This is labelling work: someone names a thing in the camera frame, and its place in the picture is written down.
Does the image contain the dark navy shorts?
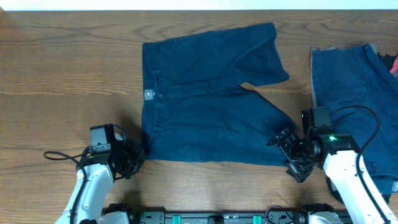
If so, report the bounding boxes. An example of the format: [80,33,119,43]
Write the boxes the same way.
[142,22,295,166]

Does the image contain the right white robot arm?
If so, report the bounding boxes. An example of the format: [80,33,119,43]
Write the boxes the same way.
[267,107,397,223]

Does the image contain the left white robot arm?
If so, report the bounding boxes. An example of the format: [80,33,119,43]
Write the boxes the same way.
[56,124,147,224]

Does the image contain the blue denim garment pile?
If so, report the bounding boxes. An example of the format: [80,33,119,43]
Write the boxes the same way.
[311,44,397,194]

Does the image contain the red garment in pile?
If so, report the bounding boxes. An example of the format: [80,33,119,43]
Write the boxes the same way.
[390,57,398,75]

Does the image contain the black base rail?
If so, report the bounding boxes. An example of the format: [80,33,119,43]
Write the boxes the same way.
[99,203,353,224]

